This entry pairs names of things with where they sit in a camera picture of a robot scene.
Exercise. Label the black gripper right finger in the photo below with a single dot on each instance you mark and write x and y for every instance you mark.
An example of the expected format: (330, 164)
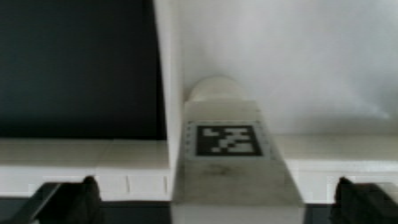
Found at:
(363, 204)

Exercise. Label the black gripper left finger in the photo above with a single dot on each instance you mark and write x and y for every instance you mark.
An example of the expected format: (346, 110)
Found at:
(63, 204)

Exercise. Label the white table leg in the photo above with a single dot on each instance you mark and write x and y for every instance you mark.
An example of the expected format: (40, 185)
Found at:
(234, 187)

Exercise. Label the white square table top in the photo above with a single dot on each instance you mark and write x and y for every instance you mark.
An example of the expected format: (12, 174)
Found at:
(308, 50)

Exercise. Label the white front fence bar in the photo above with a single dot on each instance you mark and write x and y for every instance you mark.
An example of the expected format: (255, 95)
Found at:
(131, 165)

